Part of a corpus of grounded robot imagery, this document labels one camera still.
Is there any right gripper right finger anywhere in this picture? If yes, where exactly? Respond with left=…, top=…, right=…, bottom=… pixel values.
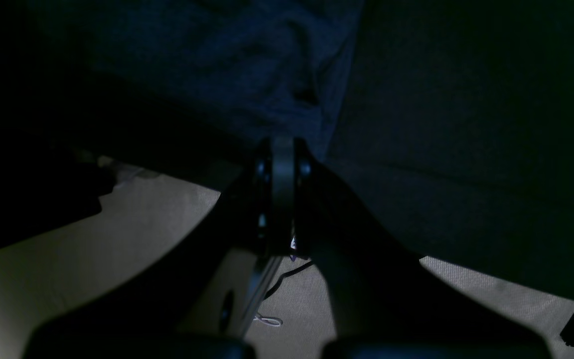
left=294, top=140, right=551, bottom=359

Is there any dark grey long-sleeve T-shirt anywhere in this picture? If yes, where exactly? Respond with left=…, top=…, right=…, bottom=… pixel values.
left=21, top=0, right=364, bottom=157

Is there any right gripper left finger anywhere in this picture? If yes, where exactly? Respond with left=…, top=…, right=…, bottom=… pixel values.
left=23, top=137, right=295, bottom=359

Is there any black table cloth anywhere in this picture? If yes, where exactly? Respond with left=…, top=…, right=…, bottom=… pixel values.
left=0, top=0, right=574, bottom=305

